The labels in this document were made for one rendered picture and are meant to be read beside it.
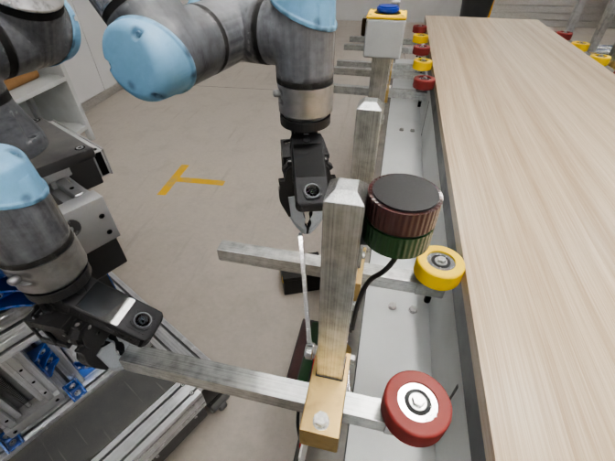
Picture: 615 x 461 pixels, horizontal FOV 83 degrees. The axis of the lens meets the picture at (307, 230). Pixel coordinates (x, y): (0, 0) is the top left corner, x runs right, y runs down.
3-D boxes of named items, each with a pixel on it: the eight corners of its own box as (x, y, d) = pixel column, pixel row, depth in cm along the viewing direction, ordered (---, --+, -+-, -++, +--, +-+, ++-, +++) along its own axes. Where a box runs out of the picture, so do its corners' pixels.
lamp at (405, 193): (344, 353, 41) (364, 206, 27) (350, 315, 45) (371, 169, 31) (395, 364, 40) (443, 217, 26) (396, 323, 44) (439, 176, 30)
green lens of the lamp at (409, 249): (359, 252, 30) (361, 233, 28) (365, 211, 34) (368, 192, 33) (431, 264, 29) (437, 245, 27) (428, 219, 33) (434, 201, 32)
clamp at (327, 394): (298, 444, 46) (298, 429, 43) (318, 352, 56) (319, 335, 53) (340, 455, 45) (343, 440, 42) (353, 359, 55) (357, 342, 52)
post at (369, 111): (337, 313, 79) (357, 102, 48) (339, 301, 82) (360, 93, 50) (352, 316, 78) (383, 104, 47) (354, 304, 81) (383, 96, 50)
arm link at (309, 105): (339, 89, 44) (274, 92, 43) (337, 124, 47) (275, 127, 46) (328, 71, 49) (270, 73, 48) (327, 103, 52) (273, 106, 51)
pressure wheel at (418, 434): (371, 459, 47) (383, 426, 39) (375, 400, 52) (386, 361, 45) (432, 476, 45) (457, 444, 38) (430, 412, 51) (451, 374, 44)
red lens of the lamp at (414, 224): (361, 230, 28) (364, 209, 27) (368, 190, 33) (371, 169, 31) (438, 241, 27) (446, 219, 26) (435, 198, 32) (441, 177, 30)
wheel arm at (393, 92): (318, 93, 145) (318, 83, 142) (318, 91, 147) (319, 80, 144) (425, 102, 137) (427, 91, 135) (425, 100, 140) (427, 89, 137)
